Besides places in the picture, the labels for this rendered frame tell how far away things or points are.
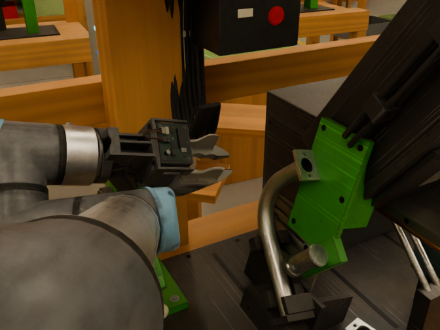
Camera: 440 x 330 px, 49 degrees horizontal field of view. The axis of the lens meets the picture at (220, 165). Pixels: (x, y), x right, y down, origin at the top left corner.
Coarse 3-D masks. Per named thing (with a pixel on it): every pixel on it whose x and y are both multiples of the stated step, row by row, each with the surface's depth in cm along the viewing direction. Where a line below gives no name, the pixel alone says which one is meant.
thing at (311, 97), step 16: (336, 80) 108; (272, 96) 100; (288, 96) 98; (304, 96) 98; (320, 96) 98; (272, 112) 101; (288, 112) 96; (304, 112) 91; (272, 128) 102; (288, 128) 97; (304, 128) 92; (272, 144) 104; (288, 144) 98; (304, 144) 93; (272, 160) 105; (288, 160) 100; (288, 192) 102; (368, 224) 109; (384, 224) 112; (352, 240) 108
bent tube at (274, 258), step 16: (304, 160) 81; (272, 176) 86; (288, 176) 82; (304, 176) 78; (272, 192) 86; (272, 208) 88; (272, 224) 88; (272, 240) 87; (272, 256) 86; (272, 272) 85; (288, 288) 84
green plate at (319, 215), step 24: (336, 144) 77; (360, 144) 73; (336, 168) 77; (360, 168) 73; (312, 192) 81; (336, 192) 77; (360, 192) 77; (312, 216) 81; (336, 216) 77; (360, 216) 80; (312, 240) 81
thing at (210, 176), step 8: (208, 168) 66; (216, 168) 66; (224, 168) 67; (184, 176) 67; (192, 176) 67; (200, 176) 68; (208, 176) 68; (216, 176) 69; (224, 176) 71; (208, 184) 69
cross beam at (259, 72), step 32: (224, 64) 107; (256, 64) 112; (288, 64) 116; (320, 64) 121; (352, 64) 126; (0, 96) 88; (32, 96) 91; (64, 96) 93; (96, 96) 96; (224, 96) 111
